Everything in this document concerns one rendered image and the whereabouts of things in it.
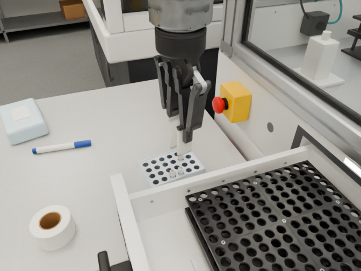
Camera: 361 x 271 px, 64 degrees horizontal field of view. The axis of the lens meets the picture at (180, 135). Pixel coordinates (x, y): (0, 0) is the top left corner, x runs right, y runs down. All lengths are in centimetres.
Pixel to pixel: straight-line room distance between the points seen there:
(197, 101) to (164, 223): 20
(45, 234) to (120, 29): 69
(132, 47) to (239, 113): 52
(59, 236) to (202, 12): 43
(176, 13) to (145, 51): 69
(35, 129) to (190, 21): 55
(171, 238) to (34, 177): 38
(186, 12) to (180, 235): 32
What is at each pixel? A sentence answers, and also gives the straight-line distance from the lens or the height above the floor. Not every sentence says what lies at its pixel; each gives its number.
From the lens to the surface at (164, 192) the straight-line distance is 46.
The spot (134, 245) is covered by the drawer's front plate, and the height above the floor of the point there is 93.
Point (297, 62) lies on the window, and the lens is 57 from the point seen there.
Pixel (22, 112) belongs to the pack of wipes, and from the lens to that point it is 88.
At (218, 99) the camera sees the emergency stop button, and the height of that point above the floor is 89.
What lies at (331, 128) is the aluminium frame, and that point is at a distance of 51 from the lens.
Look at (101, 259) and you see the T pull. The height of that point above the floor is 91.
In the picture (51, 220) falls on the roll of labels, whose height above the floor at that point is 78.
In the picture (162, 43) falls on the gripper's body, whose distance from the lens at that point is 42.
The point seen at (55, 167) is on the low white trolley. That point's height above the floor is 76.
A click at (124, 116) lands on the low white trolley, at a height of 76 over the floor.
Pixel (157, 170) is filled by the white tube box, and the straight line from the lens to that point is 62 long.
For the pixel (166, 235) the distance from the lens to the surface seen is 48.
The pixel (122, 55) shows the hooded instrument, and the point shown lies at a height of 83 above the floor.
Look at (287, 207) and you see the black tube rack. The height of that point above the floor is 90.
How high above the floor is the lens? 124
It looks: 38 degrees down
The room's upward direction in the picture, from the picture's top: straight up
